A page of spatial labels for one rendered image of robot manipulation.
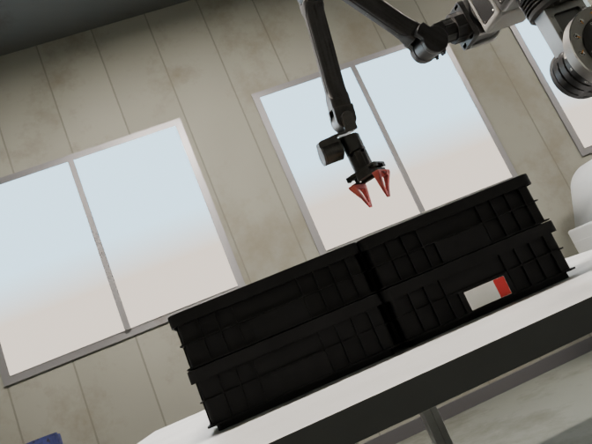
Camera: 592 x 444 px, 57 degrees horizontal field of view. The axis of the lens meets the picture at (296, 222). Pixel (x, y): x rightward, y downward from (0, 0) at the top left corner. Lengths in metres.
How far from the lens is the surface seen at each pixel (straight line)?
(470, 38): 1.75
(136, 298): 3.67
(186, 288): 3.63
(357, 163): 1.52
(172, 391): 3.62
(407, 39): 1.68
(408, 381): 0.69
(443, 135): 4.16
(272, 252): 3.67
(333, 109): 1.54
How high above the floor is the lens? 0.79
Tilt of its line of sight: 12 degrees up
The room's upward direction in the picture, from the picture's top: 23 degrees counter-clockwise
